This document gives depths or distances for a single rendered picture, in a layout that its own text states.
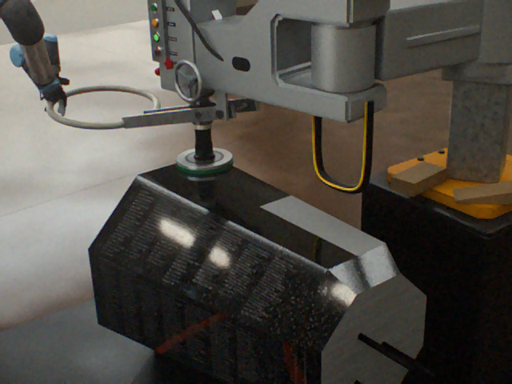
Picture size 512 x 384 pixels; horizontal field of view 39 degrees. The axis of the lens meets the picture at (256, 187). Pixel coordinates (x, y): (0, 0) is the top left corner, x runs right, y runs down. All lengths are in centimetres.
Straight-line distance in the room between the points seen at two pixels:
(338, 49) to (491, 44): 60
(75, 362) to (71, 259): 93
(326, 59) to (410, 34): 28
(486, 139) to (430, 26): 54
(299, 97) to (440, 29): 49
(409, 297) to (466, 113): 75
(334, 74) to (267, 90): 27
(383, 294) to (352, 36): 74
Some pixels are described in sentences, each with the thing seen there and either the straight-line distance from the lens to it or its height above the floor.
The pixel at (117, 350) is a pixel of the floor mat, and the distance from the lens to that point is 317.
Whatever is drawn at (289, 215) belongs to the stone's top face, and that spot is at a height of 80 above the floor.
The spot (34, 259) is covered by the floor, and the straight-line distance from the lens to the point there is 402.
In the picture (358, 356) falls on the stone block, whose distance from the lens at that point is 218.
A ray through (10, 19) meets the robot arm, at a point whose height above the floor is 140.
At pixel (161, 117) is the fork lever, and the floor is 97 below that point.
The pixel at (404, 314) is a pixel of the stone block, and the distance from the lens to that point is 226.
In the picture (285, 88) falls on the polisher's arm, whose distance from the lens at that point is 227.
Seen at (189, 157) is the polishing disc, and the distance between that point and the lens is 281.
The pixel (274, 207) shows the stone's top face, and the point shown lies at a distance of 242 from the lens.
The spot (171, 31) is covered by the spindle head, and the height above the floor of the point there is 133.
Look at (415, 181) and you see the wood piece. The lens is 258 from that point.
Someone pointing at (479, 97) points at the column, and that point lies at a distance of 264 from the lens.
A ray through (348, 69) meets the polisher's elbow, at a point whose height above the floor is 130.
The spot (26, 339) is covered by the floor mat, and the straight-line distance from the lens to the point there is 335.
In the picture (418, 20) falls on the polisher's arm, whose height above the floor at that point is 140.
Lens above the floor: 182
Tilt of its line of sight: 23 degrees down
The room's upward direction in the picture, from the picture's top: 2 degrees counter-clockwise
